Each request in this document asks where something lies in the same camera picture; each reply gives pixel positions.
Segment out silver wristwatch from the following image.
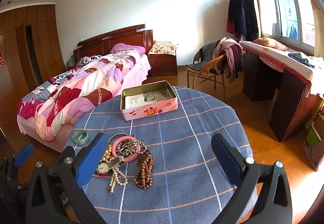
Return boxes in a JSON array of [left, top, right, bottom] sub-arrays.
[[96, 155, 126, 174]]

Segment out pink and maroon garment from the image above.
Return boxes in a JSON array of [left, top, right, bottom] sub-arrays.
[[213, 37, 244, 84]]

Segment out metallic bead chain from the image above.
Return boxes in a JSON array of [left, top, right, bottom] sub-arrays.
[[117, 139, 147, 156]]

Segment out green bin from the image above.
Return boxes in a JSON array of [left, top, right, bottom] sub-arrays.
[[305, 125, 322, 148]]

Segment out pink floral pillow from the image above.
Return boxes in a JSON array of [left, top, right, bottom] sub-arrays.
[[252, 37, 290, 51]]

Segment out blue plaid tablecloth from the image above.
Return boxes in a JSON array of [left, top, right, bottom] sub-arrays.
[[64, 86, 255, 224]]

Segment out folded clothes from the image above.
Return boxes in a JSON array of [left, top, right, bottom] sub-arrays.
[[288, 51, 317, 69]]

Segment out brown wooden bead bracelet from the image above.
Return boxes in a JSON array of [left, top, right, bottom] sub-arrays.
[[133, 149, 155, 190]]

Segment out dark wooden headboard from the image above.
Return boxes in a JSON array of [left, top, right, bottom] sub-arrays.
[[73, 24, 154, 62]]

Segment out grey garment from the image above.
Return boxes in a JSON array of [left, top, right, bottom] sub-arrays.
[[186, 43, 221, 70]]

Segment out wicker chair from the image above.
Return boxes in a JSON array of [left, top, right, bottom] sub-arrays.
[[187, 53, 227, 95]]

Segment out pink bangle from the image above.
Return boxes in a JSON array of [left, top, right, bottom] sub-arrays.
[[112, 137, 141, 163]]

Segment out thin silver bangle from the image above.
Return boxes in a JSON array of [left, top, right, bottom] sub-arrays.
[[108, 133, 136, 150]]

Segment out dark wooden desk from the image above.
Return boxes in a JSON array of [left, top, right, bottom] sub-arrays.
[[239, 40, 324, 143]]

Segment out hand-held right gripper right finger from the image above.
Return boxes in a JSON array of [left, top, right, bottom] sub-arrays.
[[211, 133, 293, 224]]

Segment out white desk cover cloth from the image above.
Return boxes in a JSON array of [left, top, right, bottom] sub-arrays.
[[239, 40, 324, 95]]

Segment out purple pillow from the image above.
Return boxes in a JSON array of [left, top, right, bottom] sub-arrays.
[[110, 43, 146, 55]]

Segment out black and white blanket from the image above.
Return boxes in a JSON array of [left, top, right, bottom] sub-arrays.
[[76, 55, 103, 67]]

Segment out dark stone bead bracelet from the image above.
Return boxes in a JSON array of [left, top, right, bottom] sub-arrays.
[[118, 148, 138, 159]]

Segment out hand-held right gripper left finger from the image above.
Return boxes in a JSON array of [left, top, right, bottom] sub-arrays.
[[25, 133, 109, 224]]

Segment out printed paper lining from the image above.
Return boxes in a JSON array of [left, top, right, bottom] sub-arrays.
[[125, 89, 176, 110]]

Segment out green jade bangle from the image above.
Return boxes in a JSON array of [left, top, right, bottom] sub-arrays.
[[72, 130, 90, 144]]

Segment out wooden wardrobe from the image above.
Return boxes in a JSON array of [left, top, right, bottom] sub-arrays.
[[0, 3, 67, 113]]

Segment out bed with pink sheet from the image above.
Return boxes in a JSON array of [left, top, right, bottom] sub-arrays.
[[16, 54, 152, 153]]

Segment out dark woven basket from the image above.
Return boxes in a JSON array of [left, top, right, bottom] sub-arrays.
[[302, 138, 324, 172]]

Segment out blue striped sheet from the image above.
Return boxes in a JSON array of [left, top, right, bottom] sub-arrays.
[[20, 79, 66, 105]]

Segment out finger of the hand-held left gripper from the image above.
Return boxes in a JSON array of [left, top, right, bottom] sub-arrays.
[[13, 144, 35, 169]]

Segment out gold pearl necklace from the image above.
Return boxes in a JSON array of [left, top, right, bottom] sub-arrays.
[[101, 145, 113, 164]]

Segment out pink metal tin box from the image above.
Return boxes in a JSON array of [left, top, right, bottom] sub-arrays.
[[120, 80, 178, 121]]

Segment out window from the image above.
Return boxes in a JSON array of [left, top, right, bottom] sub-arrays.
[[249, 0, 317, 55]]

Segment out dark coats on rack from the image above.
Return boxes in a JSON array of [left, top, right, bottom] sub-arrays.
[[226, 0, 259, 41]]

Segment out dark wooden nightstand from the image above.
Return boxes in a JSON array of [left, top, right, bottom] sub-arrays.
[[147, 53, 178, 77]]

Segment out white pearl necklace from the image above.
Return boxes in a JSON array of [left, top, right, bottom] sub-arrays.
[[108, 167, 129, 195]]

